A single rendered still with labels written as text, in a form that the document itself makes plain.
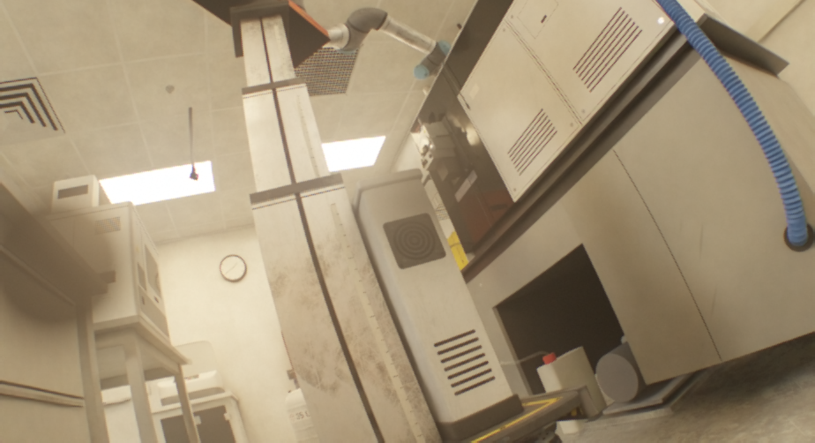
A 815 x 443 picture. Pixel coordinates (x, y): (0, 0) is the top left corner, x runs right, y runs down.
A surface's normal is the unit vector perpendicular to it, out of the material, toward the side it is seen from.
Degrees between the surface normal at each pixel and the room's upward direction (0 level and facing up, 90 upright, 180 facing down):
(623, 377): 90
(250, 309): 90
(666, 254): 90
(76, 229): 90
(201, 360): 105
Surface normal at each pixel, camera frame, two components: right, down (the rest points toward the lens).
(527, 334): 0.34, -0.49
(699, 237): -0.87, 0.17
